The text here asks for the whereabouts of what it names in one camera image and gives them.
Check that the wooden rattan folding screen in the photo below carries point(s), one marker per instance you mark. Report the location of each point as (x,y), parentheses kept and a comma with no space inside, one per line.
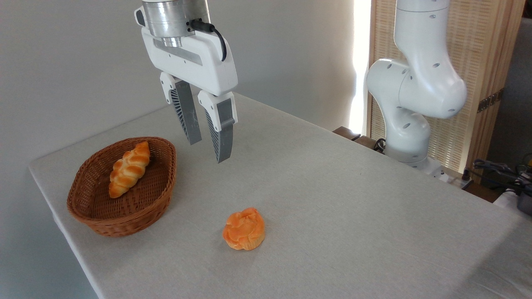
(484,50)

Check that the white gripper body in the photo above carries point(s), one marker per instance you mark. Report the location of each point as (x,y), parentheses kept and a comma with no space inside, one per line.
(208,66)

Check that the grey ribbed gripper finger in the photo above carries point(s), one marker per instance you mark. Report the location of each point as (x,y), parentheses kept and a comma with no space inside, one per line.
(188,116)
(224,128)

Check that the metal screen hinge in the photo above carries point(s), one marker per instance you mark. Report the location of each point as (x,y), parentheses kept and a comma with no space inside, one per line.
(490,100)

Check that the braided golden bread loaf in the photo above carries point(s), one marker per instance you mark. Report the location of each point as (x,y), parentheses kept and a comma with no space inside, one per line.
(129,168)

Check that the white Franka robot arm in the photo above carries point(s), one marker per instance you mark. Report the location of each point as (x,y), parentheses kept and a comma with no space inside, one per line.
(419,83)

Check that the brown wicker basket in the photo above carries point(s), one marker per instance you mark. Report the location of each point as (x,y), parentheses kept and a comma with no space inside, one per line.
(124,207)

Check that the round orange bread bun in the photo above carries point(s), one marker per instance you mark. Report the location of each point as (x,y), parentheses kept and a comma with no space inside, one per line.
(244,229)

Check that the white power strip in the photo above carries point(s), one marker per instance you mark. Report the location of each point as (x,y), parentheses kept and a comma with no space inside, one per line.
(455,178)

